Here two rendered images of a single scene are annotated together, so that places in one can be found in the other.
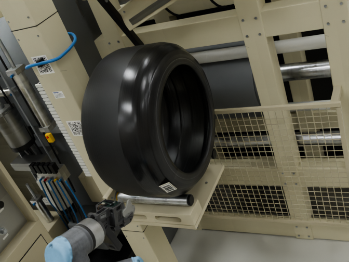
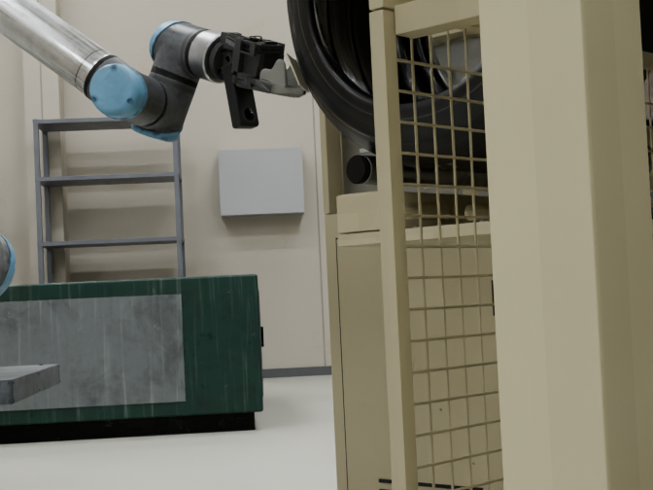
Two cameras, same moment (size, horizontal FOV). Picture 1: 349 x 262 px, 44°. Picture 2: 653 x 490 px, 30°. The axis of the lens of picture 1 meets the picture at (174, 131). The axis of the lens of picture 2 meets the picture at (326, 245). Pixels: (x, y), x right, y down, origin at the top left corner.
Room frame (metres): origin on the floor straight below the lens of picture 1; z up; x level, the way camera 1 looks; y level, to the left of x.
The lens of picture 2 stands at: (1.50, -1.78, 0.71)
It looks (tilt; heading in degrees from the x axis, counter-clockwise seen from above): 2 degrees up; 98
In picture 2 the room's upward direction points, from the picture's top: 3 degrees counter-clockwise
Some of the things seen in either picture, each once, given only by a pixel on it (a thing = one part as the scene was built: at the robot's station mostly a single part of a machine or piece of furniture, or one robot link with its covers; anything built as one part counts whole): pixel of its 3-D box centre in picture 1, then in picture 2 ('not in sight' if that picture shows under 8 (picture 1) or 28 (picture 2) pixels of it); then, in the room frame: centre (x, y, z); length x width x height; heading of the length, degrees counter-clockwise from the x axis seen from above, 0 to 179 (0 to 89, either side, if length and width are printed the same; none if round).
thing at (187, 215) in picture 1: (157, 209); (430, 214); (1.41, 0.18, 0.84); 0.36 x 0.09 x 0.06; 55
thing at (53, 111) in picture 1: (69, 130); not in sight; (1.68, 0.41, 1.19); 0.05 x 0.04 x 0.48; 145
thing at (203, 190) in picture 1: (173, 192); (504, 231); (1.52, 0.10, 0.80); 0.37 x 0.36 x 0.02; 145
